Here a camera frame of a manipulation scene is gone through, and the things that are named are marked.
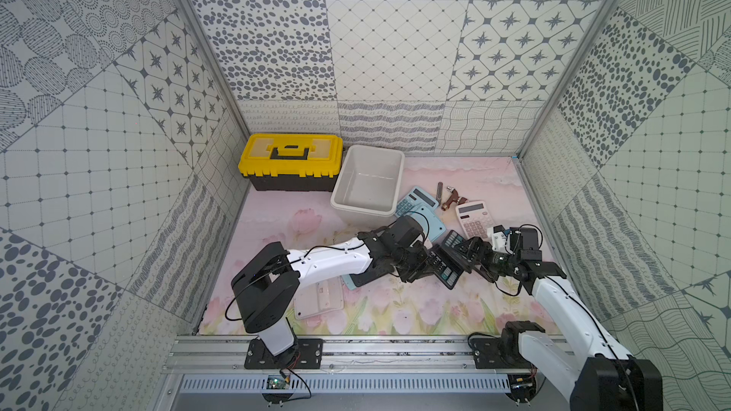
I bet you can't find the black calculator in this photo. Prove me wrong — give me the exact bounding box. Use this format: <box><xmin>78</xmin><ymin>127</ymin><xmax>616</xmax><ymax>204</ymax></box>
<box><xmin>428</xmin><ymin>230</ymin><xmax>466</xmax><ymax>290</ymax></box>

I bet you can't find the pink calculator face up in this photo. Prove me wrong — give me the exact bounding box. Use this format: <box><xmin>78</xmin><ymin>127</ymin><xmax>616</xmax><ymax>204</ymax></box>
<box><xmin>455</xmin><ymin>200</ymin><xmax>495</xmax><ymax>241</ymax></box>

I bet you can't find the light blue calculator face down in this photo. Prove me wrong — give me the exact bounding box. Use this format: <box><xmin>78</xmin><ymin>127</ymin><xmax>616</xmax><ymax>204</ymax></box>
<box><xmin>343</xmin><ymin>207</ymin><xmax>447</xmax><ymax>290</ymax></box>

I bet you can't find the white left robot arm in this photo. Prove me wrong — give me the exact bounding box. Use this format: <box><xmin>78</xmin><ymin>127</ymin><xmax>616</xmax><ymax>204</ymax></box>
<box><xmin>226</xmin><ymin>216</ymin><xmax>428</xmax><ymax>357</ymax></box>

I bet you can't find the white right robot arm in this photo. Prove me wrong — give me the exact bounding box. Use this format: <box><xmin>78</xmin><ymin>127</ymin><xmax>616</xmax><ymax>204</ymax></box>
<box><xmin>459</xmin><ymin>224</ymin><xmax>664</xmax><ymax>410</ymax></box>

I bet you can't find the teal calculator face up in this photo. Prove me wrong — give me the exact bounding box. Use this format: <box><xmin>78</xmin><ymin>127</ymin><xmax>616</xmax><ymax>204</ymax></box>
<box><xmin>394</xmin><ymin>186</ymin><xmax>439</xmax><ymax>217</ymax></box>

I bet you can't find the white plastic storage box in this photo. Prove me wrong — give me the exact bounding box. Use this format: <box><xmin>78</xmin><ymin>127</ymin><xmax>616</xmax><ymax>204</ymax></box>
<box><xmin>330</xmin><ymin>145</ymin><xmax>405</xmax><ymax>229</ymax></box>

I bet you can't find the pink calculator face down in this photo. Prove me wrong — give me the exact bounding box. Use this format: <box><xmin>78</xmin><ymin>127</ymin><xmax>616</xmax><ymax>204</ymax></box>
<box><xmin>293</xmin><ymin>278</ymin><xmax>345</xmax><ymax>321</ymax></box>

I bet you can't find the floral pink table mat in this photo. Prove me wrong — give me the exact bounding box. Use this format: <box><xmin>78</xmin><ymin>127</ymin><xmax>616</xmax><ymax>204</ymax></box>
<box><xmin>198</xmin><ymin>157</ymin><xmax>558</xmax><ymax>335</ymax></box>

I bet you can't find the yellow and black toolbox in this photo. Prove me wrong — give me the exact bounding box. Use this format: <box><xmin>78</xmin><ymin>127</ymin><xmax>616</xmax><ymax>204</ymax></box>
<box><xmin>238</xmin><ymin>133</ymin><xmax>344</xmax><ymax>192</ymax></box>

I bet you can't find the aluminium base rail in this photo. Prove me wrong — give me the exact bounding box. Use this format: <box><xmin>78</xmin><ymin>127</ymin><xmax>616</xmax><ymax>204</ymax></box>
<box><xmin>162</xmin><ymin>336</ymin><xmax>544</xmax><ymax>401</ymax></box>

